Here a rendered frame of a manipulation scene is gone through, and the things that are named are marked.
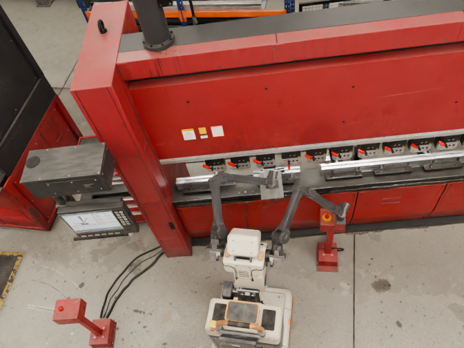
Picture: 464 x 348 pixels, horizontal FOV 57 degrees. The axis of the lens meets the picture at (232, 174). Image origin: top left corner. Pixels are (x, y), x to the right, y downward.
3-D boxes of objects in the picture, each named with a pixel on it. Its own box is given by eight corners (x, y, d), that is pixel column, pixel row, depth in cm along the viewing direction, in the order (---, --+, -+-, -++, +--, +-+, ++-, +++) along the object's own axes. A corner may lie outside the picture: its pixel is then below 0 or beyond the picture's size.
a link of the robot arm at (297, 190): (292, 179, 299) (302, 181, 291) (304, 188, 307) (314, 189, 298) (269, 239, 290) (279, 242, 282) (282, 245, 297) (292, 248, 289)
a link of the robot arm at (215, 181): (204, 174, 293) (212, 175, 285) (221, 171, 301) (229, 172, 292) (210, 236, 299) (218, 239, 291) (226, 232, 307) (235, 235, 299)
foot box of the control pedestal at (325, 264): (316, 271, 400) (317, 266, 390) (316, 247, 414) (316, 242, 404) (337, 272, 397) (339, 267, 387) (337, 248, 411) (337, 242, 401)
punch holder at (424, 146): (409, 152, 332) (414, 139, 319) (406, 144, 337) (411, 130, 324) (429, 150, 331) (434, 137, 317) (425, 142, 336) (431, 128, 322)
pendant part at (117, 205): (79, 238, 307) (56, 214, 278) (81, 224, 314) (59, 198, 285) (139, 233, 304) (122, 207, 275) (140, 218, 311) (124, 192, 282)
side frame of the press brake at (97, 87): (167, 258, 427) (68, 91, 240) (171, 188, 476) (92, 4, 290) (192, 256, 425) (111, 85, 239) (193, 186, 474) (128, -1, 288)
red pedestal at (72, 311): (92, 351, 382) (48, 325, 315) (96, 323, 397) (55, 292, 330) (113, 349, 381) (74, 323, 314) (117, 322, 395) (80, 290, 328)
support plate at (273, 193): (261, 199, 337) (261, 199, 336) (259, 172, 352) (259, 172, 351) (284, 197, 335) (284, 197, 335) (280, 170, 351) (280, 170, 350)
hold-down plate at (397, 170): (374, 177, 350) (375, 175, 348) (373, 171, 353) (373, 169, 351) (411, 172, 348) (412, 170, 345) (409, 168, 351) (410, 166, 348)
